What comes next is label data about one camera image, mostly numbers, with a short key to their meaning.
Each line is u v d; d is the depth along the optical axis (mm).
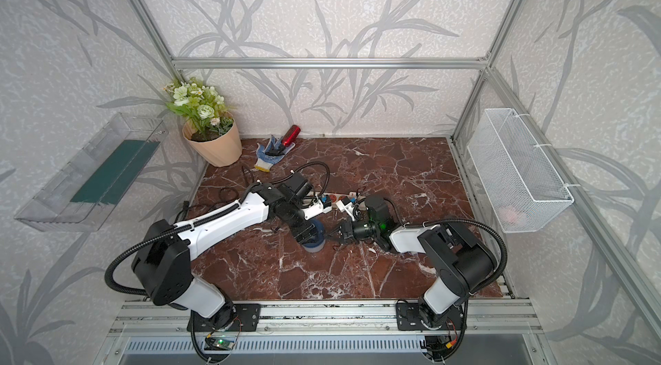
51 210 578
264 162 1116
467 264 457
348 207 806
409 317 732
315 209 744
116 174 620
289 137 1170
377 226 718
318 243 804
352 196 918
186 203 1012
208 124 1019
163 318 756
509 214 722
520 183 612
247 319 733
